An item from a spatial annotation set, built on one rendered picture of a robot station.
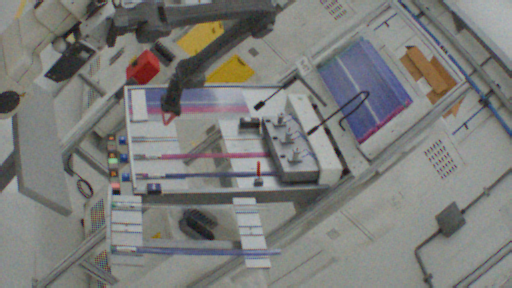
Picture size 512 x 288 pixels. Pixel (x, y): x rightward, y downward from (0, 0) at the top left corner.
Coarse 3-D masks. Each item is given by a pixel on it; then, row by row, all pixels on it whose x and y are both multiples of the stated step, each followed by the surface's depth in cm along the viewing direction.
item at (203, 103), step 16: (128, 96) 262; (144, 96) 263; (160, 96) 265; (192, 96) 268; (208, 96) 270; (224, 96) 271; (240, 96) 273; (144, 112) 254; (160, 112) 256; (192, 112) 259; (208, 112) 260; (224, 112) 262; (240, 112) 263
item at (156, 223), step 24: (96, 192) 300; (96, 216) 287; (144, 216) 261; (168, 216) 251; (192, 216) 270; (216, 216) 293; (192, 240) 254; (96, 264) 265; (192, 264) 243; (216, 264) 257
